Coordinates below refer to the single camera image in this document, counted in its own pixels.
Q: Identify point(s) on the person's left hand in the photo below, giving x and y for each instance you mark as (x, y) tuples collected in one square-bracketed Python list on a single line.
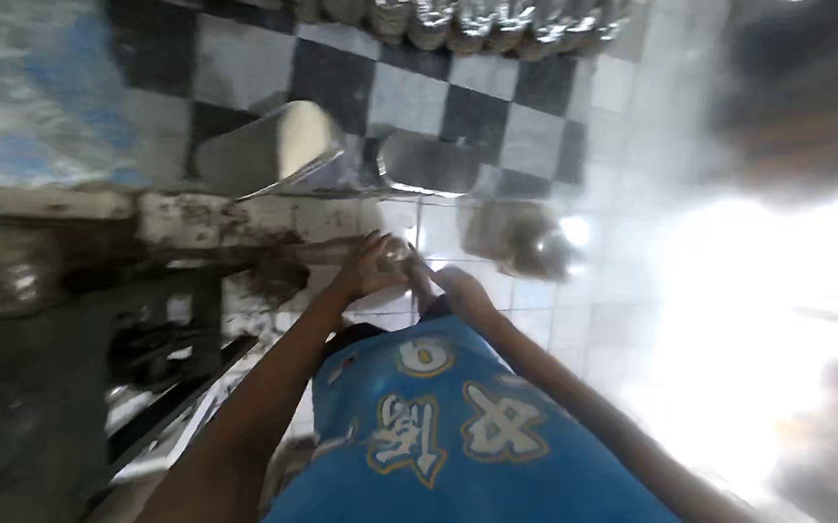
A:
[(362, 277)]

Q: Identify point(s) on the person's right hand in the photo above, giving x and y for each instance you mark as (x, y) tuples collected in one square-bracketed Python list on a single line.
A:
[(461, 287)]

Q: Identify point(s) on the person's left thumb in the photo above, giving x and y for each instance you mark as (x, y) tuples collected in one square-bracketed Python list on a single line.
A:
[(392, 278)]

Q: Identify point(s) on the person's right fingers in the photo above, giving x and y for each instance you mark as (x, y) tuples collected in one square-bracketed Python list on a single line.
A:
[(421, 261)]

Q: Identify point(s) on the person's left fingers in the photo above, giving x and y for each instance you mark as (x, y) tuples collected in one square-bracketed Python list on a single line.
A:
[(372, 243)]

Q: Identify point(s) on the small round shiny object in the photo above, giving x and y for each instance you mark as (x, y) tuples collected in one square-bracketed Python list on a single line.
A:
[(392, 256)]

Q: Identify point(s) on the person's left forearm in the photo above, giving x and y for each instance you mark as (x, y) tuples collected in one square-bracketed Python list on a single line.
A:
[(266, 385)]

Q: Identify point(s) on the person's right forearm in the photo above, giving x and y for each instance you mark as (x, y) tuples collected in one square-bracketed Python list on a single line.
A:
[(571, 385)]

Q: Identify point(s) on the brown elongated object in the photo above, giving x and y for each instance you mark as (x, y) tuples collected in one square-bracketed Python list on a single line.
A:
[(326, 252)]

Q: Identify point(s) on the grey rounded metal container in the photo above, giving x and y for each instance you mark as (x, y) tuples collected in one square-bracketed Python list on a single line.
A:
[(430, 165)]

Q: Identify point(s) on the dark brown round lump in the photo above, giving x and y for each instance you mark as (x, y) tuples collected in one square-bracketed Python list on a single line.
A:
[(281, 272)]

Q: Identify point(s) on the metal container with cream contents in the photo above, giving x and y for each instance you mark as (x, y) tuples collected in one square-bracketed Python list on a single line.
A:
[(304, 138)]

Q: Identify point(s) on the person's body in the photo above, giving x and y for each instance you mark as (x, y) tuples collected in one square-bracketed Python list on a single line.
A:
[(426, 421)]

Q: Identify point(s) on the row of foil-topped jars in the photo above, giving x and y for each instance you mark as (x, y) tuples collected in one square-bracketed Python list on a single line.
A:
[(473, 27)]

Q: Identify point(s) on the black metal stand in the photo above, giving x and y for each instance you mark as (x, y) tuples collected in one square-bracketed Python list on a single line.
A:
[(161, 407)]

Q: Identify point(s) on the blue and white patterned cloth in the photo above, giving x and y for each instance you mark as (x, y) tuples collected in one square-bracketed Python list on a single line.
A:
[(34, 94)]

